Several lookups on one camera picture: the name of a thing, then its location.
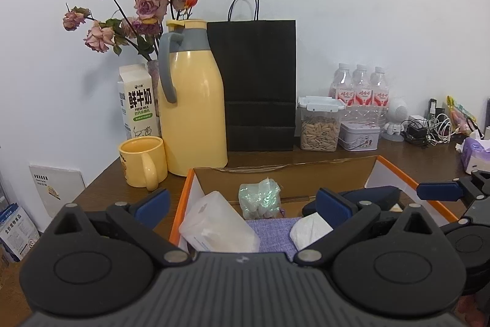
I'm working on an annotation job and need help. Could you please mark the black power adapter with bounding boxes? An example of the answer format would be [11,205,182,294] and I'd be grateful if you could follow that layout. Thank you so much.
[428,98,447,119]

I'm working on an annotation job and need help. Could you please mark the pale printed tin box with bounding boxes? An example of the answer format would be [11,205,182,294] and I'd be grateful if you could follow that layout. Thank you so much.
[338,120,381,152]

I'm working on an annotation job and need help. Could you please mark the clear plastic packet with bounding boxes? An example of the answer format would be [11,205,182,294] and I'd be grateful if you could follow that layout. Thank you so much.
[179,191,261,254]

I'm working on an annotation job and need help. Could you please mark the white cloth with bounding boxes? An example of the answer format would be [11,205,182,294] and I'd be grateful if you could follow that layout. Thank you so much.
[289,213,334,252]

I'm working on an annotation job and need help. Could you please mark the purple tissue pack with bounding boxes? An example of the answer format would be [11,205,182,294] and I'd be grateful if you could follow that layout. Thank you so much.
[455,137,490,174]

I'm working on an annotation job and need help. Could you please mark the glass flower vase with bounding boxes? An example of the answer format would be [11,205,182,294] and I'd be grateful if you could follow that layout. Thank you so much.
[146,59,161,109]

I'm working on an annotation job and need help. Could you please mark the blue white box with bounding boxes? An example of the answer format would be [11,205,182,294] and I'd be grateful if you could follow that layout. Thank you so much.
[0,202,41,262]

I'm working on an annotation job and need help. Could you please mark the black charger with cables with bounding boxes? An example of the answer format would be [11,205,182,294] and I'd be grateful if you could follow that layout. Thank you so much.
[406,118,431,147]

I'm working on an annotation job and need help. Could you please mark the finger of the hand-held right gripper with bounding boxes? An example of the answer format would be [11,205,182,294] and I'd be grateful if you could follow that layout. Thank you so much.
[416,177,479,202]

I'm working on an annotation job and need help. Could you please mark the white milk carton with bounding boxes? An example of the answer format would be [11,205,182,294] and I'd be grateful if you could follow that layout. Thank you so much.
[117,63,161,141]

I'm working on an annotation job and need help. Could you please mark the black paper bag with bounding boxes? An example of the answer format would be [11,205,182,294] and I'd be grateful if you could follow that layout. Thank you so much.
[207,0,297,152]

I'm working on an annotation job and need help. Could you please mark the dark zip case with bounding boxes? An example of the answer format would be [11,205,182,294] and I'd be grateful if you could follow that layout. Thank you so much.
[302,185,401,218]

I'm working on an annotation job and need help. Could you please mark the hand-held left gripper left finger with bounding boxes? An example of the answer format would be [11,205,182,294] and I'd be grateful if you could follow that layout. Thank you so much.
[54,188,193,268]

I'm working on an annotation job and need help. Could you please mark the purple knitted pouch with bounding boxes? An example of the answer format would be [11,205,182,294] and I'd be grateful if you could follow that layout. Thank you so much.
[245,218,303,262]

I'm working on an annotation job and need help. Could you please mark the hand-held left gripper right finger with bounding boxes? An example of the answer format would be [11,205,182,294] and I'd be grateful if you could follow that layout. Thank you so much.
[293,188,436,268]

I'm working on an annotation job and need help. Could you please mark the yellow thermos jug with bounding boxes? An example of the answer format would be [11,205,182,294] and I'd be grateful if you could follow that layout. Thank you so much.
[158,19,229,177]

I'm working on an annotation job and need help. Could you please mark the iridescent plastic bag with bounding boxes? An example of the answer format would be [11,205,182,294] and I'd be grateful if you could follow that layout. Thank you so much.
[238,177,282,220]

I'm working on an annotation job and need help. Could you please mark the white cable tangle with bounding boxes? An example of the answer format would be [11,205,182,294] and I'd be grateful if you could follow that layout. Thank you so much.
[425,114,466,144]

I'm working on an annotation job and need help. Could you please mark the pink clothing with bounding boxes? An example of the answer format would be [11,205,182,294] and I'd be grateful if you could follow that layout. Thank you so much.
[455,292,490,327]

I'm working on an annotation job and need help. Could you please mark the white robot figure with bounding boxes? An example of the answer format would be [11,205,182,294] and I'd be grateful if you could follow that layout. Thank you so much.
[383,97,409,142]

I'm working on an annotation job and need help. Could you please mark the clear seed container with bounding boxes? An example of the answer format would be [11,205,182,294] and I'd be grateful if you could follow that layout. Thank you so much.
[297,96,346,152]

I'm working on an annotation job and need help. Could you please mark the yellow mug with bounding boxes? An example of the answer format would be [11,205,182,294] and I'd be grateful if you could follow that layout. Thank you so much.
[118,136,169,192]

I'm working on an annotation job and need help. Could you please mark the red orange cardboard box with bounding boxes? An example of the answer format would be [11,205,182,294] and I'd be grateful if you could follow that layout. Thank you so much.
[168,154,460,255]

